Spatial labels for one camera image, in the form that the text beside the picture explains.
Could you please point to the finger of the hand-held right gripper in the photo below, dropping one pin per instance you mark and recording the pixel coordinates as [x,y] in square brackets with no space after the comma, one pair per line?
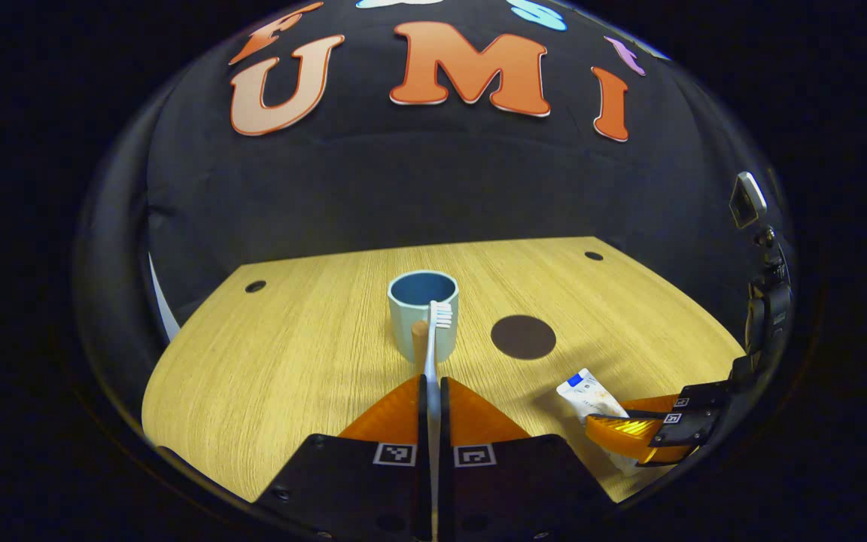
[704,395]
[633,436]

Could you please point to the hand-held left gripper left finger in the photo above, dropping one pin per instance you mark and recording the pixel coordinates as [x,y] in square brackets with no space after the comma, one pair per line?
[424,421]

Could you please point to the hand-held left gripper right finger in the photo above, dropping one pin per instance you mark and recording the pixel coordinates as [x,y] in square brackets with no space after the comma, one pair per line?
[445,421]

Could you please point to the white toothpaste tube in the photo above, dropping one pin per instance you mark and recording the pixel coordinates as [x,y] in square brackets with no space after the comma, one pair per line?
[588,393]

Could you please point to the white toothbrush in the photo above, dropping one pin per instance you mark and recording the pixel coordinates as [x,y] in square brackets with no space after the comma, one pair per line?
[432,339]

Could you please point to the blue cup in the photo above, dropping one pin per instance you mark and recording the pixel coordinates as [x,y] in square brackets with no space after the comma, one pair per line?
[403,324]

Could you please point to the dark round coaster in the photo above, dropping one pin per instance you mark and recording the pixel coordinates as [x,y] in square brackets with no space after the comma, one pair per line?
[523,337]

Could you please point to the black backdrop cloth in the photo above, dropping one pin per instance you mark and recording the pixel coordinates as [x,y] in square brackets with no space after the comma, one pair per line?
[418,181]

